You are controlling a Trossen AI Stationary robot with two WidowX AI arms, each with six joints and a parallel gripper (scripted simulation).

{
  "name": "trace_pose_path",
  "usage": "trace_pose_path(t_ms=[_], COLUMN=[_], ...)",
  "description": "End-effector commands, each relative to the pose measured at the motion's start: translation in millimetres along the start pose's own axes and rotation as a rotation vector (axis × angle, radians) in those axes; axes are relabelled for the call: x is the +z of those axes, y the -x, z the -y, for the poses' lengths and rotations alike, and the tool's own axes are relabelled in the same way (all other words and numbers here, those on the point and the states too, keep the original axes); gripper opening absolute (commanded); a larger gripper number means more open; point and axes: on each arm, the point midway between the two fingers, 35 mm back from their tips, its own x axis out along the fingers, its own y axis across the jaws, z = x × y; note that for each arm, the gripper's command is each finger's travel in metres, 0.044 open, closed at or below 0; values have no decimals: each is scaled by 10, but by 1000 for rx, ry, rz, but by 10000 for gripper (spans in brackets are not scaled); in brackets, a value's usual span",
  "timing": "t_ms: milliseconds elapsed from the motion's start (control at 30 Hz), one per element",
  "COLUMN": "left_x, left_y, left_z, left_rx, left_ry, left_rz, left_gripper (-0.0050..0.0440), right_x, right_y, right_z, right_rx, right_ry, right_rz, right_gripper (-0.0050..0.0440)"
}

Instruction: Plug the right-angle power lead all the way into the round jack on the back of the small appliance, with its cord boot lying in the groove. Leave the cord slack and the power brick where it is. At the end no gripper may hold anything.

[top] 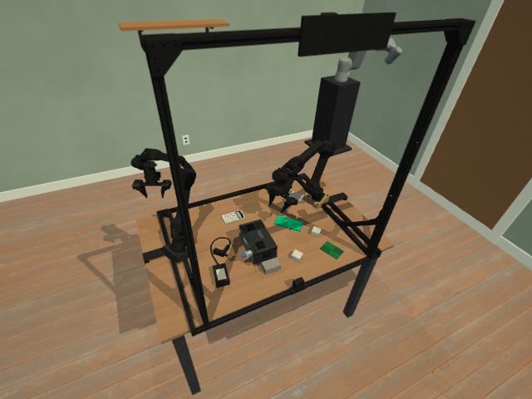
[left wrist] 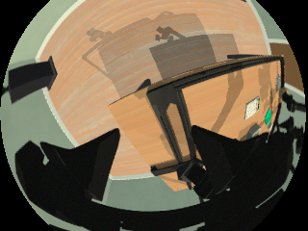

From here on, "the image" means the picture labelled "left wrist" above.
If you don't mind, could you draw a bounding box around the green flat bar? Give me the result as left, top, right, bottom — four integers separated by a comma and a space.
265, 109, 271, 125

